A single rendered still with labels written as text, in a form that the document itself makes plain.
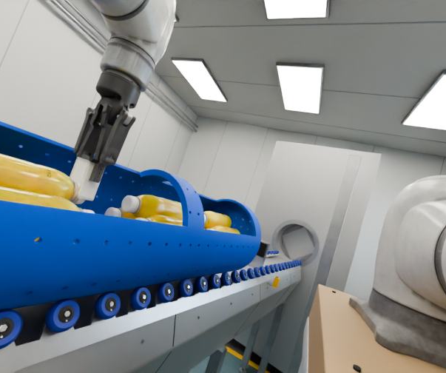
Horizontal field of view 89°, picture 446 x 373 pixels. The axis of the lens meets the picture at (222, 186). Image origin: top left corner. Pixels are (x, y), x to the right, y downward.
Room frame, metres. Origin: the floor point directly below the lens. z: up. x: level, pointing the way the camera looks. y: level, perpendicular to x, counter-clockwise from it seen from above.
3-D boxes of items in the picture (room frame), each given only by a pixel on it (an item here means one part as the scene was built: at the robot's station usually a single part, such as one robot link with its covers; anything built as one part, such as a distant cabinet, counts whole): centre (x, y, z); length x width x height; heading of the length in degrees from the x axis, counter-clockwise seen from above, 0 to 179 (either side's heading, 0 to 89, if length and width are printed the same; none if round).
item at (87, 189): (0.42, 0.23, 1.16); 0.03 x 0.01 x 0.07; 148
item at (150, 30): (0.42, 0.25, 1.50); 0.13 x 0.11 x 0.16; 171
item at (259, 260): (1.30, -0.30, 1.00); 0.10 x 0.04 x 0.15; 58
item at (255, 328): (1.93, -0.62, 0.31); 0.06 x 0.06 x 0.63; 58
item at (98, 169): (0.41, 0.22, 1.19); 0.03 x 0.01 x 0.05; 58
